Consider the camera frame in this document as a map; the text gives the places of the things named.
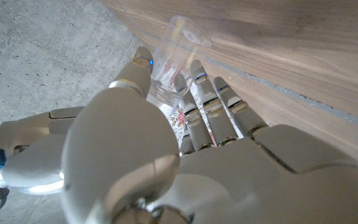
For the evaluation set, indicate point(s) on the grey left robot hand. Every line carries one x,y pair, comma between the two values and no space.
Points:
228,177

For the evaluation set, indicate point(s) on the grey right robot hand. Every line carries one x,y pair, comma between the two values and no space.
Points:
33,127

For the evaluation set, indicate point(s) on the clear medicine bottle white cap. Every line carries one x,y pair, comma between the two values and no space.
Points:
179,43

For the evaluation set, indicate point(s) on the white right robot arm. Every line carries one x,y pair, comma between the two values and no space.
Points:
33,171

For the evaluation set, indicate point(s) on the floral backdrop cloth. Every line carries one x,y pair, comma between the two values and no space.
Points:
179,119

